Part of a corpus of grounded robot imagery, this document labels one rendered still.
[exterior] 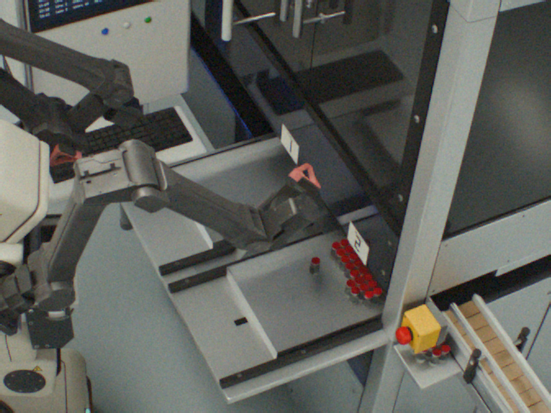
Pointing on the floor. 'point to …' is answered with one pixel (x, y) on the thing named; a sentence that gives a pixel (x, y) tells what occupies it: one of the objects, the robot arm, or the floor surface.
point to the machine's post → (432, 183)
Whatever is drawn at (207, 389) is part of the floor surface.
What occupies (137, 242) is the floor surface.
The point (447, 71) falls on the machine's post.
